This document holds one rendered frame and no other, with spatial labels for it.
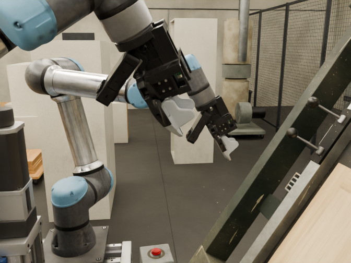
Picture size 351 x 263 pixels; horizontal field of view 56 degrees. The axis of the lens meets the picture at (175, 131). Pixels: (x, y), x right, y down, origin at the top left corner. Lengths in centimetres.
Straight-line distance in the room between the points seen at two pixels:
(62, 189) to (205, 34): 376
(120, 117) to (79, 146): 467
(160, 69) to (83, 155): 74
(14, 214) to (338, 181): 90
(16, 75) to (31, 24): 464
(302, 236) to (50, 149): 262
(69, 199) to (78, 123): 27
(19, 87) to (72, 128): 391
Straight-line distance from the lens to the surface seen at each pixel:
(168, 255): 135
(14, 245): 92
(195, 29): 461
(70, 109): 121
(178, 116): 58
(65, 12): 47
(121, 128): 591
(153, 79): 54
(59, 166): 335
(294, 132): 113
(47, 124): 325
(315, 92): 136
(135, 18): 51
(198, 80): 99
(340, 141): 116
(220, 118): 103
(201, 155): 490
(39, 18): 45
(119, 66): 55
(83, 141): 122
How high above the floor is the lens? 172
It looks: 15 degrees down
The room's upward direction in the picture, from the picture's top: straight up
